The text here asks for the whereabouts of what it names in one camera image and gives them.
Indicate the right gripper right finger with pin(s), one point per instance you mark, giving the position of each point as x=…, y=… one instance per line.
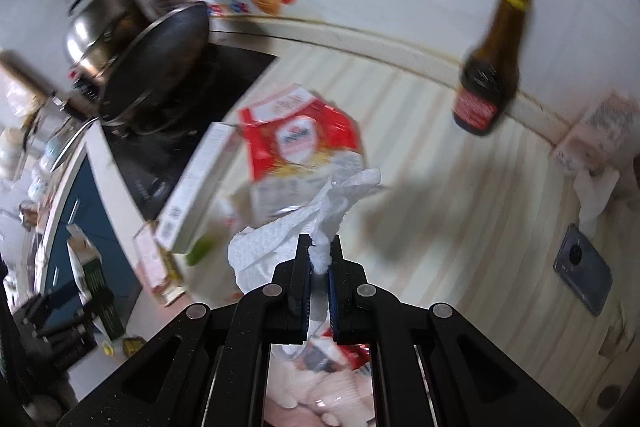
x=364, y=314

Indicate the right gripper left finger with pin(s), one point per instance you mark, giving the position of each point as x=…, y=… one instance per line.
x=241, y=336

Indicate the white paper towel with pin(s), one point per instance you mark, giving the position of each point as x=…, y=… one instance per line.
x=254, y=253

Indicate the white long cardboard box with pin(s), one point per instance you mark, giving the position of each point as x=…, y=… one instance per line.
x=196, y=186

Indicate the red white snack bag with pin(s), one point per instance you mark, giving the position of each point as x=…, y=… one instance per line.
x=296, y=142

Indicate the green vegetable scrap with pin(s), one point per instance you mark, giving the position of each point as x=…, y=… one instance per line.
x=201, y=248

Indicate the small pink box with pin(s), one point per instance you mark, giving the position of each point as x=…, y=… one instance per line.
x=157, y=266

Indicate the black induction cooktop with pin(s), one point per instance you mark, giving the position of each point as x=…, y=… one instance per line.
x=152, y=152

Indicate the grey smartphone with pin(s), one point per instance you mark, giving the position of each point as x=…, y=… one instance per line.
x=583, y=270

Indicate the dark soy sauce bottle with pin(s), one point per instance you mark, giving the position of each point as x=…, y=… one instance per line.
x=489, y=75

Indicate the black frying pan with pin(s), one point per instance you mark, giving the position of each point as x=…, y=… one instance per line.
x=154, y=63

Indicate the white tissue pack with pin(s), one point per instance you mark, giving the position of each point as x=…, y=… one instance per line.
x=600, y=133

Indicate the stainless steel pot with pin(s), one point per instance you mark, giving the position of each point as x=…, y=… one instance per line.
x=99, y=32

